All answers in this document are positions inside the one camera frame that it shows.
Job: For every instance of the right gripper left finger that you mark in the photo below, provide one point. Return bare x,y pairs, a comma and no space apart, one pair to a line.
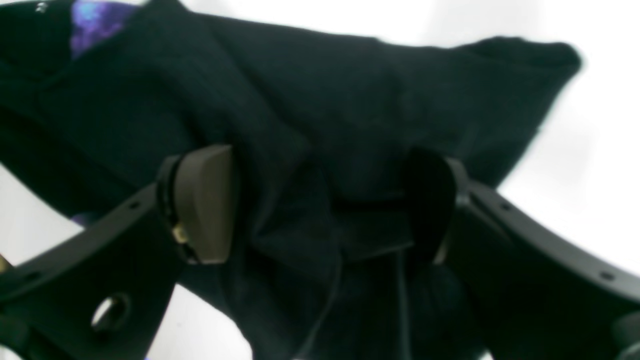
102,294

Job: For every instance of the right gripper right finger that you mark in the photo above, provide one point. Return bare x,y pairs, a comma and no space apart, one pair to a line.
533,294

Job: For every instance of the black graphic T-shirt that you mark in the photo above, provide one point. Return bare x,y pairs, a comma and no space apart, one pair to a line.
324,265

